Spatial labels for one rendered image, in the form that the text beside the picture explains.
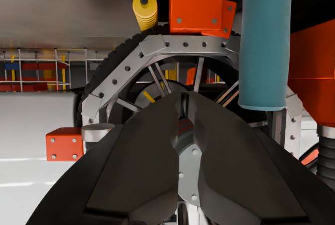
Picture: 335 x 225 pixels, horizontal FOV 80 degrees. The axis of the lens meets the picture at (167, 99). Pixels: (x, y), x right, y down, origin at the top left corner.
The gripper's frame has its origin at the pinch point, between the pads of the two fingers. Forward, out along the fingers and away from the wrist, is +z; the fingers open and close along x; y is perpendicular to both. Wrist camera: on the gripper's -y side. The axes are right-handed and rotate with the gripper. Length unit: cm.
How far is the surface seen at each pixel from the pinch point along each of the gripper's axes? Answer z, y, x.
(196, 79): 42.9, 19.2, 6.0
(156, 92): 75, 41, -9
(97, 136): 8.5, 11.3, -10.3
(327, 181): 8.7, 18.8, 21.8
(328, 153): 10.6, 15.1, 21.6
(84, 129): 9.4, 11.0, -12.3
